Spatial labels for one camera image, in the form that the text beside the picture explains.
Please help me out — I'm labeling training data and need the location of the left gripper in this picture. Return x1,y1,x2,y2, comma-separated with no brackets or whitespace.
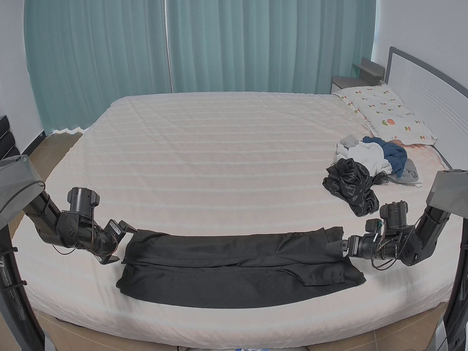
91,219,139,266

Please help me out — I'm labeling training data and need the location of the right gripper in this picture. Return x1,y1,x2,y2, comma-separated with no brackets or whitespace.
326,235,375,261

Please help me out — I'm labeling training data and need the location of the black long-sleeved top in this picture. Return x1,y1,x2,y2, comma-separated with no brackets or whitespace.
116,226,367,310

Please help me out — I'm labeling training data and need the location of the pile of clothes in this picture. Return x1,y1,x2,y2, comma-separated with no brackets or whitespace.
322,135,423,218

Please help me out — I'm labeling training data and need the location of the bed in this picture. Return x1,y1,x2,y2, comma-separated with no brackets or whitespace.
11,46,468,344

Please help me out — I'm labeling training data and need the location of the white printed pillow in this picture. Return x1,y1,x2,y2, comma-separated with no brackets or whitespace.
332,84,438,145

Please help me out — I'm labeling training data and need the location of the black chest of drawers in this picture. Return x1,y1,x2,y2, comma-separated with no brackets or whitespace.
0,115,20,160

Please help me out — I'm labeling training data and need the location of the grey bedside table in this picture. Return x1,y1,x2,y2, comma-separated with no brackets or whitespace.
331,57,384,94

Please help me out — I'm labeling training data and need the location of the blue-green curtain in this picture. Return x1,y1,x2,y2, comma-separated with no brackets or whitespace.
24,0,174,132
166,0,377,95

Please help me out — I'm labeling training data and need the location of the black cable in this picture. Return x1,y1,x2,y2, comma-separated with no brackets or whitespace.
51,244,79,256
370,255,400,271

